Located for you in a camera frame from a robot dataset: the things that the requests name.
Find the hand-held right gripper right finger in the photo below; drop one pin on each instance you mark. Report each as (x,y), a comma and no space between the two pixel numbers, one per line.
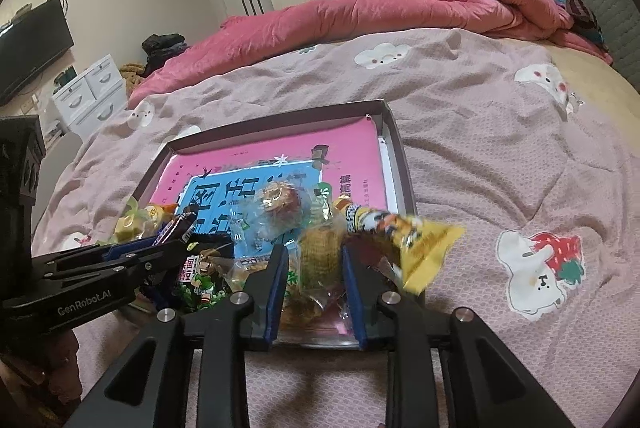
(355,303)

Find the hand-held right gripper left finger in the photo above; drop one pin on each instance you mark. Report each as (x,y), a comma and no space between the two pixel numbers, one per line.
(272,298)

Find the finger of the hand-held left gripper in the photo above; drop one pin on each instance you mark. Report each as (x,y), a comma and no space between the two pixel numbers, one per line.
(120,253)
(135,270)

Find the yellow-green candy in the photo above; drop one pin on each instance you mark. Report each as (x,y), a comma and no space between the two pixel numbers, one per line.
(127,223)

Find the orange cracker packet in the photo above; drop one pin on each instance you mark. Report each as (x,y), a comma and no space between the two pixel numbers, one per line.
(250,270)

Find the small yellow cake packet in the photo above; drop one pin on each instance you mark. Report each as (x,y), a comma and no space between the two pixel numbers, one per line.
(322,258)

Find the brown chocolate bar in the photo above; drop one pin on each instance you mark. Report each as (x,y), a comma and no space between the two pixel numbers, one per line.
(182,223)

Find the black green pea packet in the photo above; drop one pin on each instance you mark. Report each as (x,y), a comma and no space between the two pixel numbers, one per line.
(202,278)

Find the round clear pastry packet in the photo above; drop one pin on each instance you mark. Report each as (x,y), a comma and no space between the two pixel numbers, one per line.
(280,203)

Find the yellow cartoon snack packet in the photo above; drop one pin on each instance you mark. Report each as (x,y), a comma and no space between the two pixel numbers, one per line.
(430,243)

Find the dark shallow cardboard box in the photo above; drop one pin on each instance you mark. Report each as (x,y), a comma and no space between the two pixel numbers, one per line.
(400,167)

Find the person's left hand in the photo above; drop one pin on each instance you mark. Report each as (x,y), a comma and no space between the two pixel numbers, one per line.
(50,373)

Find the pink book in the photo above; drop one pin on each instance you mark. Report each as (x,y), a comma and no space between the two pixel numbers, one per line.
(225,157)

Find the white drawer cabinet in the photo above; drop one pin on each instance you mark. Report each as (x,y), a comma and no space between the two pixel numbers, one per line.
(90,97)

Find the brown plush cloth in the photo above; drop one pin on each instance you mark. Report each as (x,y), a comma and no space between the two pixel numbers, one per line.
(132,77)

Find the printed pink blanket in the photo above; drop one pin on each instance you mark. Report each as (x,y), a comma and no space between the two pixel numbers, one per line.
(475,147)

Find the dark clothes pile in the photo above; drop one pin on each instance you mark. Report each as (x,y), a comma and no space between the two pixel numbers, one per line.
(162,50)

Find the black television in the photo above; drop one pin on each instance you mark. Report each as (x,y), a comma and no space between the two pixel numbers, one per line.
(30,47)

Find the pink quilt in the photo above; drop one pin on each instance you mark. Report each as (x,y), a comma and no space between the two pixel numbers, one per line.
(400,2)

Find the beige bed sheet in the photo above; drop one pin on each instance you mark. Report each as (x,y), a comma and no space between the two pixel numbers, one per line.
(595,67)

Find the striped dark clothing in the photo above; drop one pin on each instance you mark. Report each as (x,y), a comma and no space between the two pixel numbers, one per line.
(575,12)

